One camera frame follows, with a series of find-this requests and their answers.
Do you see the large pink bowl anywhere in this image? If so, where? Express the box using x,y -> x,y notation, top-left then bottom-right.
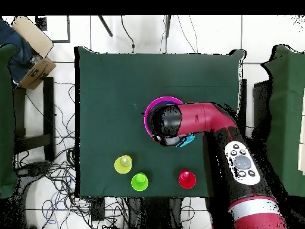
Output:
143,96 -> 184,140

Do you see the small blue bowl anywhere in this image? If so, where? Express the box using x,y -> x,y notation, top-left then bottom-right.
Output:
175,133 -> 196,148

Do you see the yellow cup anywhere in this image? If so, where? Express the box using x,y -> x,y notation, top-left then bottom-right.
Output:
114,154 -> 133,175

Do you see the red cup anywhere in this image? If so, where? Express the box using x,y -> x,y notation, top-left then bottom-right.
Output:
178,169 -> 197,190

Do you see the green cup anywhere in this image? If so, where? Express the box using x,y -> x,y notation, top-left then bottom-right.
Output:
130,172 -> 150,192

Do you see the dark green tablecloth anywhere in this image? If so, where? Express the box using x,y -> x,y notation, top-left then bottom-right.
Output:
74,46 -> 246,199

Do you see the black floor box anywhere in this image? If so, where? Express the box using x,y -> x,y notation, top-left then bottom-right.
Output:
91,197 -> 105,221

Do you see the black box cabinet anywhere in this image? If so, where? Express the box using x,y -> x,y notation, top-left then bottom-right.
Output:
252,81 -> 272,139

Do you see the brown cardboard box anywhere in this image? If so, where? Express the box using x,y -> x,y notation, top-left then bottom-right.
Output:
18,57 -> 57,91

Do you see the beige cushion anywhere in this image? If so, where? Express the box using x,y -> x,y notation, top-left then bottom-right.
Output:
11,16 -> 54,58

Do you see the dark blue cloth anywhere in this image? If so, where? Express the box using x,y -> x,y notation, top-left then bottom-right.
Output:
0,18 -> 41,83

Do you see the black cable with connector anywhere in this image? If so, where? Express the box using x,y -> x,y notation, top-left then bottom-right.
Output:
120,15 -> 135,53

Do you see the tangle of black cables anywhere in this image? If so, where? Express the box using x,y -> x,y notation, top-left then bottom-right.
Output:
14,81 -> 129,229

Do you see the black stand frame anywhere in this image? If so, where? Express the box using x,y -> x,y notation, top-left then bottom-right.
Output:
13,76 -> 55,162

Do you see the black pedestal foot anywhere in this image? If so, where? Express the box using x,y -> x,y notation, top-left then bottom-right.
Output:
16,161 -> 51,183

